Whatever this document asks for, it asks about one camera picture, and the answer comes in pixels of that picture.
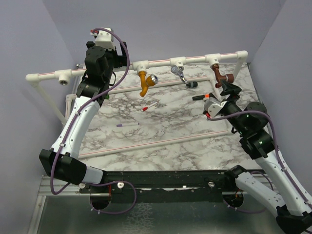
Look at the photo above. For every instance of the red white marker pen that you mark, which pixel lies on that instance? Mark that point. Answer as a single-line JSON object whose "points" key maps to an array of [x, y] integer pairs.
{"points": [[149, 106]]}

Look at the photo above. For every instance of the purple white marker pen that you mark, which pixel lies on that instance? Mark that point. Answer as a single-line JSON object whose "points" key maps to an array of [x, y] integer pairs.
{"points": [[128, 124]]}

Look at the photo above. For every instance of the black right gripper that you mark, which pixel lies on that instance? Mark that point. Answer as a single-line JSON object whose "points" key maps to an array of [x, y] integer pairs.
{"points": [[230, 88]]}

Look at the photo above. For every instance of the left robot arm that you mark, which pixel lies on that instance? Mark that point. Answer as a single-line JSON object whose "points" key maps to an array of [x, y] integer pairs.
{"points": [[61, 160]]}

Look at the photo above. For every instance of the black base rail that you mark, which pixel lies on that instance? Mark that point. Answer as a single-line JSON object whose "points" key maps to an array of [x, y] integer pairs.
{"points": [[165, 186]]}

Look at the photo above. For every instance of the black orange highlighter marker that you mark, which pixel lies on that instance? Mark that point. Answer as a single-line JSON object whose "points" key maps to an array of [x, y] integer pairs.
{"points": [[200, 97]]}

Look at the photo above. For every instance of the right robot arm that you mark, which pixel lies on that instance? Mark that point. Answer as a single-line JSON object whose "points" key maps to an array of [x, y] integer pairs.
{"points": [[258, 140]]}

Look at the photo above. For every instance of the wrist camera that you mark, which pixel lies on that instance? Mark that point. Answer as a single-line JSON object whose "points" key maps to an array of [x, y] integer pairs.
{"points": [[212, 107], [103, 39]]}

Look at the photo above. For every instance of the brown water faucet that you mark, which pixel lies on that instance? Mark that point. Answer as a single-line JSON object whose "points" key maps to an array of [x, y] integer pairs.
{"points": [[219, 77]]}

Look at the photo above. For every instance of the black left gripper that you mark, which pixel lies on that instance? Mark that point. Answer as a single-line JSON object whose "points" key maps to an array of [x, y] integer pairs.
{"points": [[121, 60]]}

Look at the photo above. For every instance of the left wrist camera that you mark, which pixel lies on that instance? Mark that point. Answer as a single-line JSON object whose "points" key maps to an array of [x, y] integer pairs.
{"points": [[103, 39]]}

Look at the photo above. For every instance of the grey silver water faucet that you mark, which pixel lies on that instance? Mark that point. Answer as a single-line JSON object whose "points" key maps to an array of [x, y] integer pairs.
{"points": [[178, 72]]}

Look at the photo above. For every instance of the orange water faucet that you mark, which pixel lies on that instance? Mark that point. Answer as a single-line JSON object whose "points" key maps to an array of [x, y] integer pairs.
{"points": [[146, 82]]}

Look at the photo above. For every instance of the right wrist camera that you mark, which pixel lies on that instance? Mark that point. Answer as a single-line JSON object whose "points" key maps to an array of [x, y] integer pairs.
{"points": [[212, 107]]}

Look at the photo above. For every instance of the dark grey hose nozzle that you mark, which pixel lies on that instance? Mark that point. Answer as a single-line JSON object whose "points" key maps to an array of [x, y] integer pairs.
{"points": [[192, 84]]}

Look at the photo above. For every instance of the white pvc pipe frame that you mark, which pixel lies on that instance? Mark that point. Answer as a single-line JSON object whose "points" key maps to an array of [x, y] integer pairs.
{"points": [[190, 59]]}

